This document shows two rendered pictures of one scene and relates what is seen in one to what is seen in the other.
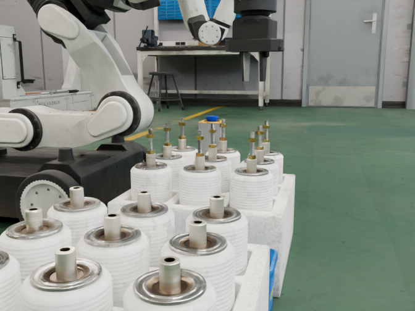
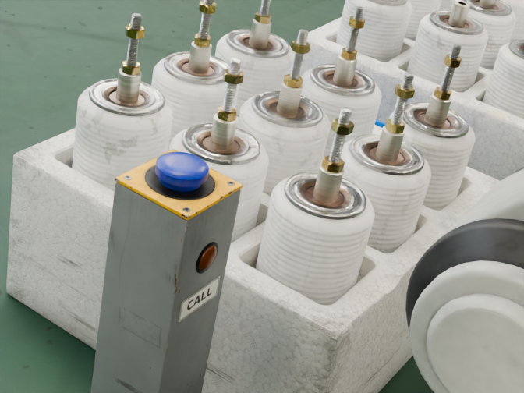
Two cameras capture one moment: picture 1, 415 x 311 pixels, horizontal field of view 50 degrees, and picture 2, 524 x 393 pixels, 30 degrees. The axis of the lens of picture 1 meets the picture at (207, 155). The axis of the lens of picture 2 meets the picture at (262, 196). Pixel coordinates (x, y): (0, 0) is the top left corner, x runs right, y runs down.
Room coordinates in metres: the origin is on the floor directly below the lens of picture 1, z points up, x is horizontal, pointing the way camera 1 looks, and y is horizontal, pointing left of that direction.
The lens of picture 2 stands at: (2.00, 0.19, 0.69)
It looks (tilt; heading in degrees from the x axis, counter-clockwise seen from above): 31 degrees down; 193
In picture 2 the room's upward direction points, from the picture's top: 12 degrees clockwise
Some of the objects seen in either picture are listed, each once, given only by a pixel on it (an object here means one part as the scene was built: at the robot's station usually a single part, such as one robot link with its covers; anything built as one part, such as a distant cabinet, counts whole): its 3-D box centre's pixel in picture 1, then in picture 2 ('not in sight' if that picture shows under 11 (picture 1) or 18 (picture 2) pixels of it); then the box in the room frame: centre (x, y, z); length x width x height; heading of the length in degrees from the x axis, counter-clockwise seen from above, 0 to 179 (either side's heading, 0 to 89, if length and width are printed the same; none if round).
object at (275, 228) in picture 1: (212, 220); (260, 236); (1.10, -0.01, 0.09); 0.39 x 0.39 x 0.18; 75
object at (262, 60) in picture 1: (264, 66); not in sight; (0.94, -0.12, 0.48); 0.03 x 0.02 x 0.06; 153
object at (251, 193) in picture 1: (251, 211); (245, 111); (0.95, -0.10, 0.16); 0.10 x 0.10 x 0.18
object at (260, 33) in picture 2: (251, 166); (260, 33); (0.95, -0.10, 0.26); 0.02 x 0.02 x 0.03
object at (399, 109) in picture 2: (167, 137); (399, 109); (1.13, 0.10, 0.30); 0.01 x 0.01 x 0.08
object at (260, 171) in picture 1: (251, 171); (257, 44); (0.95, -0.10, 0.25); 0.08 x 0.08 x 0.01
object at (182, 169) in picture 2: (212, 119); (181, 175); (1.40, -0.01, 0.32); 0.04 x 0.04 x 0.02
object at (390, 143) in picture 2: (167, 152); (390, 143); (1.13, 0.10, 0.26); 0.02 x 0.02 x 0.03
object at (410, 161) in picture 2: (167, 157); (387, 155); (1.13, 0.10, 0.25); 0.08 x 0.08 x 0.01
